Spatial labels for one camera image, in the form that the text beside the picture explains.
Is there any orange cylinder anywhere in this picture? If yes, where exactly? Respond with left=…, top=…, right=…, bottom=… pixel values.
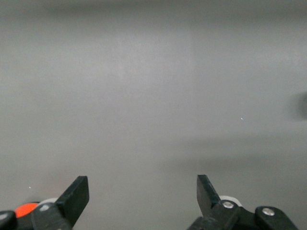
left=13, top=202, right=40, bottom=219

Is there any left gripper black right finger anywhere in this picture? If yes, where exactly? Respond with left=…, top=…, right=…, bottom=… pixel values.
left=187, top=174, right=299, bottom=230

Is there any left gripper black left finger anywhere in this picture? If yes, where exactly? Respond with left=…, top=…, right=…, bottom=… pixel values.
left=0, top=175, right=90, bottom=230

